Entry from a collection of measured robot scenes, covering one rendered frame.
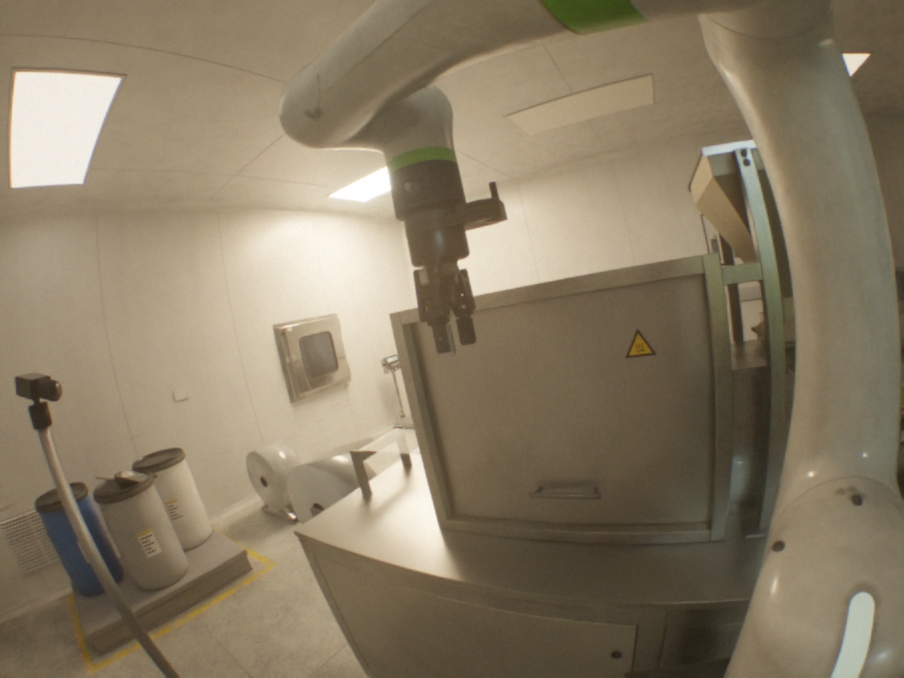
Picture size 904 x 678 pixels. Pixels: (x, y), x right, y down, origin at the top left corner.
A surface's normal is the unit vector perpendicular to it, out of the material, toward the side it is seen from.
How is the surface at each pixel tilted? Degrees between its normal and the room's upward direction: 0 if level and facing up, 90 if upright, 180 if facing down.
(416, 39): 135
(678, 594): 0
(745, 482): 90
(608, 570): 0
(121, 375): 90
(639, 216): 90
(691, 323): 90
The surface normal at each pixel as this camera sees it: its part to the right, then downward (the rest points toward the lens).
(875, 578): -0.23, -0.95
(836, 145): -0.59, 0.24
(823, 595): -0.42, -0.91
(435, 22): -0.53, 0.81
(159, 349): 0.85, -0.12
